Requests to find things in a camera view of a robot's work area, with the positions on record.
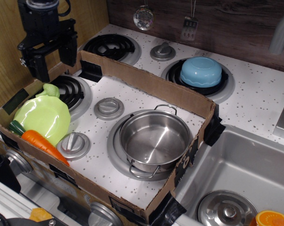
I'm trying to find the green toy broccoli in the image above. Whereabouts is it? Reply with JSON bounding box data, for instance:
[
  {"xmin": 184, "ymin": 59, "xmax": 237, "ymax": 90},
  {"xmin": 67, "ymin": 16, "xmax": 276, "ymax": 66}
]
[{"xmin": 35, "ymin": 83, "xmax": 60, "ymax": 98}]

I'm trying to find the steel pot lid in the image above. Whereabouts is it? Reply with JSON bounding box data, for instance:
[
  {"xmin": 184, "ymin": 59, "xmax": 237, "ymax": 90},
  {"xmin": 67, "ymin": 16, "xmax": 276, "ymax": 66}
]
[{"xmin": 195, "ymin": 190, "xmax": 258, "ymax": 226}]

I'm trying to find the black coil burner front left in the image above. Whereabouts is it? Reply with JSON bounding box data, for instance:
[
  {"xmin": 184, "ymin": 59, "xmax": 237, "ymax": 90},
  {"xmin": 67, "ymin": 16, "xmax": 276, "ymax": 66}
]
[{"xmin": 50, "ymin": 75, "xmax": 92, "ymax": 121}]

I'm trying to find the grey stove knob front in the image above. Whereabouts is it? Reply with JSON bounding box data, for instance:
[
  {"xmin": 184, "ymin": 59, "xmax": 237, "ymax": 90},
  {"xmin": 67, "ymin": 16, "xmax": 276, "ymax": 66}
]
[{"xmin": 57, "ymin": 132, "xmax": 90, "ymax": 161}]

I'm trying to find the grey oven knob right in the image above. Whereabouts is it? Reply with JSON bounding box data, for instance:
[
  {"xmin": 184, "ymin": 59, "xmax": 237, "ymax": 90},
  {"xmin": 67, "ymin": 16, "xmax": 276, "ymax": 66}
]
[{"xmin": 88, "ymin": 202, "xmax": 123, "ymax": 226}]

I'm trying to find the stainless steel pot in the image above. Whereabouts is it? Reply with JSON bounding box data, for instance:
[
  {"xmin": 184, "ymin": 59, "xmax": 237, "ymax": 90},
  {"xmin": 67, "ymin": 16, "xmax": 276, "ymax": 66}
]
[{"xmin": 119, "ymin": 105, "xmax": 192, "ymax": 179}]

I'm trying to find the grey oven knob left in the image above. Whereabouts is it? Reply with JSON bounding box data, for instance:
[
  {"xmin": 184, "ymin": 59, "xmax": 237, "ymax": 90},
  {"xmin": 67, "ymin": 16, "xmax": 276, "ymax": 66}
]
[{"xmin": 6, "ymin": 149, "xmax": 33, "ymax": 176}]

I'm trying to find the light green plastic plate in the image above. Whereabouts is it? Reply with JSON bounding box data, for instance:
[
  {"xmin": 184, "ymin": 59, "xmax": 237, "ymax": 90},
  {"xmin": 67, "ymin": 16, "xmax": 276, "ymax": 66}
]
[{"xmin": 14, "ymin": 96, "xmax": 71, "ymax": 146}]

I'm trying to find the grey burner ring under pot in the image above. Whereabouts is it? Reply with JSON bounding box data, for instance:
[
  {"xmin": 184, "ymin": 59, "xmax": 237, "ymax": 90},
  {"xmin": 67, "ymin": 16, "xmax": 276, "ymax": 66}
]
[{"xmin": 106, "ymin": 109, "xmax": 194, "ymax": 182}]

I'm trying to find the blue plastic bowl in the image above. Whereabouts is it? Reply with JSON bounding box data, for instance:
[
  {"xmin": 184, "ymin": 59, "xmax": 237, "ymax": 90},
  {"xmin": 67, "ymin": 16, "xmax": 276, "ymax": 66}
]
[{"xmin": 180, "ymin": 56, "xmax": 222, "ymax": 88}]

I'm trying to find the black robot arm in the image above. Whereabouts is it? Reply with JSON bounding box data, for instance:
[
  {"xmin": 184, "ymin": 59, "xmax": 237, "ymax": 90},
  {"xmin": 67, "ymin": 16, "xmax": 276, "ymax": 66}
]
[{"xmin": 17, "ymin": 0, "xmax": 77, "ymax": 82}]

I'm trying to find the hanging metal skimmer spoon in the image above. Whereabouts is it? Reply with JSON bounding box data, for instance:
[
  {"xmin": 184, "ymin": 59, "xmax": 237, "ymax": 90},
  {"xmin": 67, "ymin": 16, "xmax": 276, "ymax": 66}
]
[{"xmin": 133, "ymin": 0, "xmax": 155, "ymax": 31}]

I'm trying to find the grey oven knob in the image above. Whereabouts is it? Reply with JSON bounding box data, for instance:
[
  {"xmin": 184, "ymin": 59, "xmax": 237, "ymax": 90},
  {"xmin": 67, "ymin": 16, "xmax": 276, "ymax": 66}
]
[
  {"xmin": 6, "ymin": 149, "xmax": 33, "ymax": 176},
  {"xmin": 88, "ymin": 202, "xmax": 123, "ymax": 226}
]

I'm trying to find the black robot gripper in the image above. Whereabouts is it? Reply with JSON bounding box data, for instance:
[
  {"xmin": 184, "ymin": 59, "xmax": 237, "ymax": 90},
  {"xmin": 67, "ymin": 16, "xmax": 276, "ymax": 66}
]
[{"xmin": 17, "ymin": 6, "xmax": 77, "ymax": 82}]

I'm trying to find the grey stove knob middle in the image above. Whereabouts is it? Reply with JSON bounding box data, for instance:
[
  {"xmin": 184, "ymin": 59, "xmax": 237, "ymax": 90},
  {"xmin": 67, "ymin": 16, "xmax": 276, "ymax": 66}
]
[{"xmin": 94, "ymin": 97, "xmax": 124, "ymax": 121}]

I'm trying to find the brown cardboard fence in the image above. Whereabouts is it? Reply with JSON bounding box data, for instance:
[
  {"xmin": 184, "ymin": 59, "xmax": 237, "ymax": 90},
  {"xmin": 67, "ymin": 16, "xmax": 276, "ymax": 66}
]
[{"xmin": 0, "ymin": 51, "xmax": 218, "ymax": 225}]

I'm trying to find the grey toy faucet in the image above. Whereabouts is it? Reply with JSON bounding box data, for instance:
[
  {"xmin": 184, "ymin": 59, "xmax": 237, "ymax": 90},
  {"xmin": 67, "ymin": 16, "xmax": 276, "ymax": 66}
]
[{"xmin": 269, "ymin": 16, "xmax": 284, "ymax": 55}]

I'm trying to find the black coil burner back right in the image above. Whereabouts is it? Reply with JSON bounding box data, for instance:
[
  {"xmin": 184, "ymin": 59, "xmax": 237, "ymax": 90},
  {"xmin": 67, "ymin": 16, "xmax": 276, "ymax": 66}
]
[{"xmin": 161, "ymin": 58, "xmax": 235, "ymax": 104}]

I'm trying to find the grey stove knob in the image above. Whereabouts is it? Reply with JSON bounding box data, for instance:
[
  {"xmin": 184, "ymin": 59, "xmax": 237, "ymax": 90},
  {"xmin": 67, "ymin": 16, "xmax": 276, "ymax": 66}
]
[
  {"xmin": 150, "ymin": 42, "xmax": 176, "ymax": 62},
  {"xmin": 94, "ymin": 97, "xmax": 124, "ymax": 121},
  {"xmin": 57, "ymin": 132, "xmax": 90, "ymax": 161}
]

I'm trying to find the orange slice toy can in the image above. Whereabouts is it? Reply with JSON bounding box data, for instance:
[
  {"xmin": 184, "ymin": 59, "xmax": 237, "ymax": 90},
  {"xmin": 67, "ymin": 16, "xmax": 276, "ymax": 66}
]
[{"xmin": 250, "ymin": 210, "xmax": 284, "ymax": 226}]

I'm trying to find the grey stove knob back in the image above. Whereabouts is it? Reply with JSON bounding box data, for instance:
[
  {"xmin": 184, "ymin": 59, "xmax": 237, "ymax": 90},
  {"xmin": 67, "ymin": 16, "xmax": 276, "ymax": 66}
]
[{"xmin": 150, "ymin": 42, "xmax": 176, "ymax": 62}]

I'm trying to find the grey sink basin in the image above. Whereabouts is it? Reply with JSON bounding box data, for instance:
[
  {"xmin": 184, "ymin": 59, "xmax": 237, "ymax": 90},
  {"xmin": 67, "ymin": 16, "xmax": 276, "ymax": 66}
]
[{"xmin": 175, "ymin": 125, "xmax": 284, "ymax": 226}]

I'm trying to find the orange toy carrot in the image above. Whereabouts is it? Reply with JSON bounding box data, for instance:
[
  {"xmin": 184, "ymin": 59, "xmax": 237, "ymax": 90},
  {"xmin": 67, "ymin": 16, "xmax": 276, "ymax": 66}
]
[{"xmin": 9, "ymin": 120, "xmax": 70, "ymax": 166}]

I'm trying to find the hanging metal slotted spatula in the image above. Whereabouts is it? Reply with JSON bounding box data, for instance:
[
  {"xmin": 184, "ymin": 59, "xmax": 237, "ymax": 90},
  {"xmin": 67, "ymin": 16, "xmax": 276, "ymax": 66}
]
[{"xmin": 180, "ymin": 0, "xmax": 198, "ymax": 41}]

